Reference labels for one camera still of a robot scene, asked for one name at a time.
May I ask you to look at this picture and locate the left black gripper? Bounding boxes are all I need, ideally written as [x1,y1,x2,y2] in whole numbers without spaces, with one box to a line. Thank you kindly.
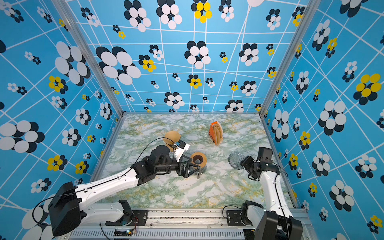
[156,154,202,178]

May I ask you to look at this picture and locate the clear glass dripper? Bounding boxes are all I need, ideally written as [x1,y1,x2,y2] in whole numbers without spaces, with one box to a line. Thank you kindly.
[228,152,245,170]

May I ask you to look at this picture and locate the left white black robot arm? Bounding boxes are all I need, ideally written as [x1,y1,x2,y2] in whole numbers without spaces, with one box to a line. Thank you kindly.
[48,145,201,237]

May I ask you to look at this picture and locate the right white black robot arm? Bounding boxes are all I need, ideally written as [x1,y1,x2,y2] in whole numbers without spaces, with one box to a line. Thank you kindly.
[241,147,303,240]

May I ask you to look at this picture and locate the orange coffee filter pack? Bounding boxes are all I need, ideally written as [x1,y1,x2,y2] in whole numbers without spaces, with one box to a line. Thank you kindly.
[209,121,224,146]

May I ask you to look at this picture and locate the right green circuit board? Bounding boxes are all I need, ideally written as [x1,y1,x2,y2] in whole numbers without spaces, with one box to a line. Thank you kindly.
[244,229,265,240]

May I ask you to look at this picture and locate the green circuit board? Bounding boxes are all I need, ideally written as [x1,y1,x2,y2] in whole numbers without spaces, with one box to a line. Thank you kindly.
[244,229,265,240]
[114,230,137,237]

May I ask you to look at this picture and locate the left green circuit board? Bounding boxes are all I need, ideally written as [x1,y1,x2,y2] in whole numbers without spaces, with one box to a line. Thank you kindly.
[114,230,137,237]

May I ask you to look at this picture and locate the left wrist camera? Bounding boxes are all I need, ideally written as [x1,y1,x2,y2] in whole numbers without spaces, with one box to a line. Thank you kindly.
[173,140,190,162]

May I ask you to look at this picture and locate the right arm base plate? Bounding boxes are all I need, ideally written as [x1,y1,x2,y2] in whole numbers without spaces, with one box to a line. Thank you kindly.
[225,210,247,227]

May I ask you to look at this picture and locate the aluminium front rail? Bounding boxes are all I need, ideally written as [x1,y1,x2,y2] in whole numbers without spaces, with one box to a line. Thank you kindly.
[56,207,316,240]

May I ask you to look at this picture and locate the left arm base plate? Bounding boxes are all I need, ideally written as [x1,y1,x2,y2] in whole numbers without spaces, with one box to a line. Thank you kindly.
[106,210,149,227]

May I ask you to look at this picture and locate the right aluminium corner post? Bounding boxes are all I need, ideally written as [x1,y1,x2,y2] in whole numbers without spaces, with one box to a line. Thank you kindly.
[259,0,322,116]

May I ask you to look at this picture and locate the aluminium corner post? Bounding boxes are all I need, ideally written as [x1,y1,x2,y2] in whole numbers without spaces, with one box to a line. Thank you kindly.
[259,0,322,116]
[52,0,125,118]

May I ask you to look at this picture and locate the left aluminium corner post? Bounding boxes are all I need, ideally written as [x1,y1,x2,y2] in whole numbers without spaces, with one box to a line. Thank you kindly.
[52,0,125,118]

